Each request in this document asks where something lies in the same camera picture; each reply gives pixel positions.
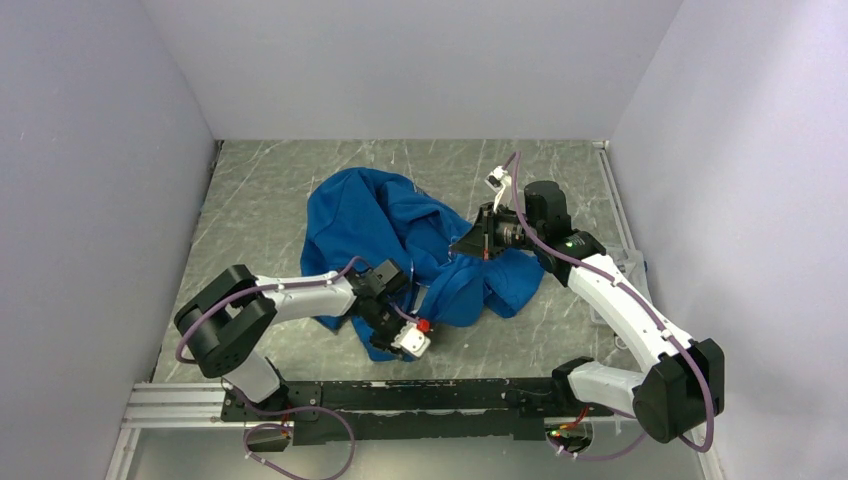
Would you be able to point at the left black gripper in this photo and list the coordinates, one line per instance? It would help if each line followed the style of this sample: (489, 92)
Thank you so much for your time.
(385, 343)

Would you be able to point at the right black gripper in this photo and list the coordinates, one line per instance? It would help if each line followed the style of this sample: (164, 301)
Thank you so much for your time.
(481, 240)

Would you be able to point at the blue zip jacket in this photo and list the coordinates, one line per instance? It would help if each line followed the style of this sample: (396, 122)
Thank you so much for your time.
(380, 215)

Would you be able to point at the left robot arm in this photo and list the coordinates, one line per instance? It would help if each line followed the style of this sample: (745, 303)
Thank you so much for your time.
(221, 326)

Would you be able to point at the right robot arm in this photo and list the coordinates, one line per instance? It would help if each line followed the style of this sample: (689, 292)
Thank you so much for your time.
(677, 391)

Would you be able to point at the clear plastic organizer box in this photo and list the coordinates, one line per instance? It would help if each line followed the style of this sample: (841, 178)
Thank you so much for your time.
(632, 265)

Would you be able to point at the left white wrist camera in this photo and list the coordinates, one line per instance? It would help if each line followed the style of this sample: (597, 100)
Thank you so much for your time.
(411, 341)

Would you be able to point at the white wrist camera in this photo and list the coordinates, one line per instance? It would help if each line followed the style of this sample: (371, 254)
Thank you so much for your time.
(500, 182)
(411, 341)

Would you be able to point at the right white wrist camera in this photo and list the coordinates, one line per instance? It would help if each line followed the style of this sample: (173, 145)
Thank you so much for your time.
(500, 182)

